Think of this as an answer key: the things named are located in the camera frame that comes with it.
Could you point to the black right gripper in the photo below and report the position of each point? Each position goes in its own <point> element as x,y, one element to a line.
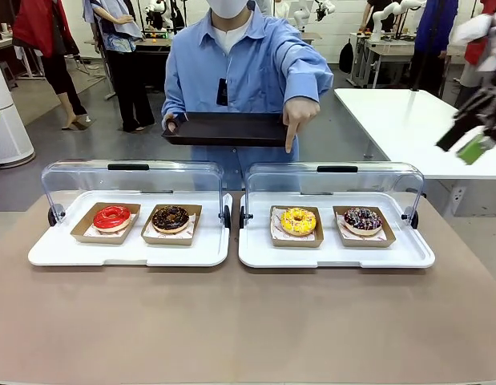
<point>492,104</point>

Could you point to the black serving tray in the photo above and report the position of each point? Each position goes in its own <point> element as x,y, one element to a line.
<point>231,130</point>

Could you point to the person's right forearm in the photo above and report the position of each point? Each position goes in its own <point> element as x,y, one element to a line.
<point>175,96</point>

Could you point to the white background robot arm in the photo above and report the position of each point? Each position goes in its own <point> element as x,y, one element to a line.
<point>385,12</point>

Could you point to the person's left forearm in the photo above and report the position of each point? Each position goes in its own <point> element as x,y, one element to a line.
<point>309,80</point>

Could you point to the dark sprinkled donut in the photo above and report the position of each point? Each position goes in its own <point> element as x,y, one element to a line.
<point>356,220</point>

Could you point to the brown cardboard donut box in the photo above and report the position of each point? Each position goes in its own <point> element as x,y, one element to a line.
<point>81,236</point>
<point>167,240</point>
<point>295,241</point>
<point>364,241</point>

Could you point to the red glazed donut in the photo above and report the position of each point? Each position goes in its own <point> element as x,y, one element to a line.
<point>105,218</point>

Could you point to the yellow sprinkled donut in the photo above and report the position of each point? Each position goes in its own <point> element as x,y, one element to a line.
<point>289,222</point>

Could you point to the chocolate donut with nuts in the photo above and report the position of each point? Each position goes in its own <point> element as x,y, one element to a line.
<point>163,220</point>

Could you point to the person in blue shirt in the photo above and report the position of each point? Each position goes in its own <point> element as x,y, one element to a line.
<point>247,60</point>

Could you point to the person's left hand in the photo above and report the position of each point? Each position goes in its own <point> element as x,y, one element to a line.
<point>299,114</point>

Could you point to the person's right hand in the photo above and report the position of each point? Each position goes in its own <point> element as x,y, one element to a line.
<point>170,122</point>

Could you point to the white air purifier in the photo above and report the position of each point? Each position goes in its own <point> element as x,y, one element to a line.
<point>7,132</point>

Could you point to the white power socket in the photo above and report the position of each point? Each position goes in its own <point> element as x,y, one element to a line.
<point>458,198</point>

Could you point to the white side table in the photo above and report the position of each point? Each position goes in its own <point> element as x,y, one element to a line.
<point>392,120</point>

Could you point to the bystander in red top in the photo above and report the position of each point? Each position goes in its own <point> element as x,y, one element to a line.
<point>470,56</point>

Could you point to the bystander in red jacket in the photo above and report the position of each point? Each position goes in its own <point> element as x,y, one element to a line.
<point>35,24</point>

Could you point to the clear hinged display lid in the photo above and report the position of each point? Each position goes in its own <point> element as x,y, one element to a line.
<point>151,178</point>
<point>352,180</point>

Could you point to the grey background workbench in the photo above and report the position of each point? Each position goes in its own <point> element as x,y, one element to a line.
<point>388,52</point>

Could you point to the bystander in blue jacket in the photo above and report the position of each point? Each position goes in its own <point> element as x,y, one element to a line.
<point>436,24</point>

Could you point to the bystander in patterned blue shirt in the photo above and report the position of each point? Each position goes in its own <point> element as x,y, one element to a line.
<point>127,80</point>

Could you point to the black backpack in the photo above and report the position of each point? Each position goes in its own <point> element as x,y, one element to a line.
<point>346,58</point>

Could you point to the white printed paper liner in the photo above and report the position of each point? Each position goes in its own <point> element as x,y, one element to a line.
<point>343,229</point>
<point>90,233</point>
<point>191,220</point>
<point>275,228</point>

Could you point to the white display tray base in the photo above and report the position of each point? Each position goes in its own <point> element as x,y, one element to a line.
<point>71,248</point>
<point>331,256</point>

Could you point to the white and black robot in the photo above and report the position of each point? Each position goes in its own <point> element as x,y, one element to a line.
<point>155,8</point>

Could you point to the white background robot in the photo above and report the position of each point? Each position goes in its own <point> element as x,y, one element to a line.
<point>301,14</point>

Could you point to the white face mask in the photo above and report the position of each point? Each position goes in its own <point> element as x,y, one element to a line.
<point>227,8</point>

